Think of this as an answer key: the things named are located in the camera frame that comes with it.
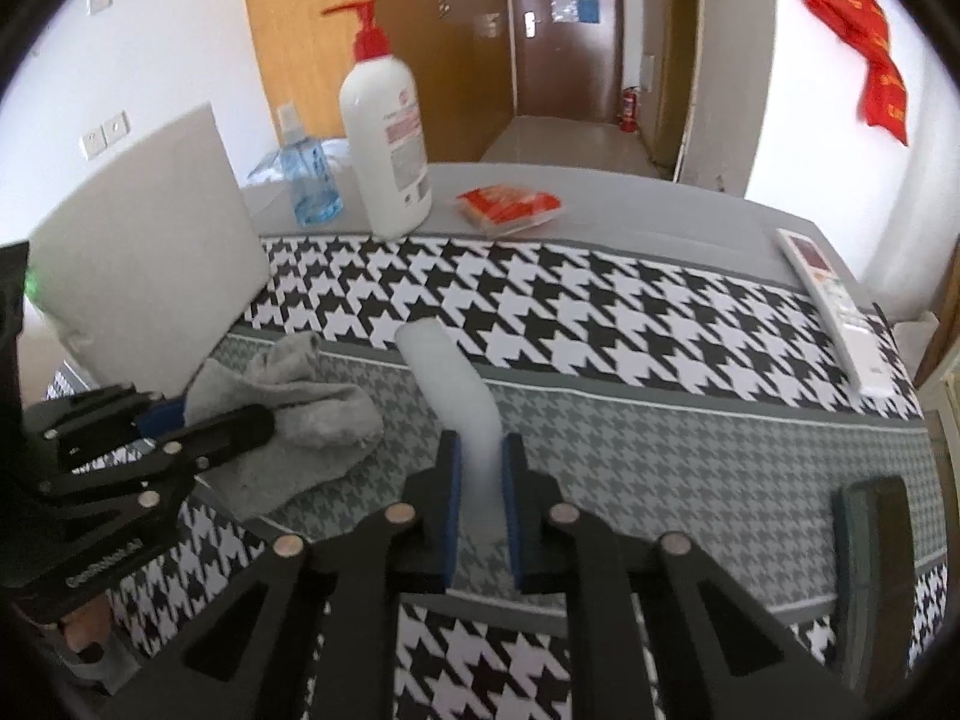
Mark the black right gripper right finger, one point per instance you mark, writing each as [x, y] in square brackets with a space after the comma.
[656, 628]

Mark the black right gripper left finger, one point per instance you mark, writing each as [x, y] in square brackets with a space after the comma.
[310, 629]

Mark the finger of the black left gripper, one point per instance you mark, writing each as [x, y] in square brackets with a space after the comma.
[96, 422]
[175, 456]

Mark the grey sock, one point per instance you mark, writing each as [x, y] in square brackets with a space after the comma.
[324, 426]

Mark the left hand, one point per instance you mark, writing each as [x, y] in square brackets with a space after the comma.
[80, 637]

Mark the white styrofoam box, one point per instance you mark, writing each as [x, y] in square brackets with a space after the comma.
[146, 266]

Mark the houndstooth table cloth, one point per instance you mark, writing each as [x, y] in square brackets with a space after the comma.
[661, 395]

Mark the black smartphone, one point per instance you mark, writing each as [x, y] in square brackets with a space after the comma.
[874, 586]

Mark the blue spray bottle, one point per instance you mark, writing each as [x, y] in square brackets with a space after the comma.
[314, 195]

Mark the white remote control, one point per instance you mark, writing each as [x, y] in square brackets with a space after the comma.
[855, 342]

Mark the red snack packet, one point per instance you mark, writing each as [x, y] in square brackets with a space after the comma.
[500, 210]

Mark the white red pump bottle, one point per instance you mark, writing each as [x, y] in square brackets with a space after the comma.
[382, 120]

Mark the red fire extinguisher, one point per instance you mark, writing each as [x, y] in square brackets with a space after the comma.
[629, 110]

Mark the dark brown entrance door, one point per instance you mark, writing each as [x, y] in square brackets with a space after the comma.
[569, 58]

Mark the red hanging bags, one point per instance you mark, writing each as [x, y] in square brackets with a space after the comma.
[863, 27]

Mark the white wall socket pair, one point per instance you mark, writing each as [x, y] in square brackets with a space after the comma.
[100, 138]

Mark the white wall switch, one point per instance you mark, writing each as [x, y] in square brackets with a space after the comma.
[93, 7]

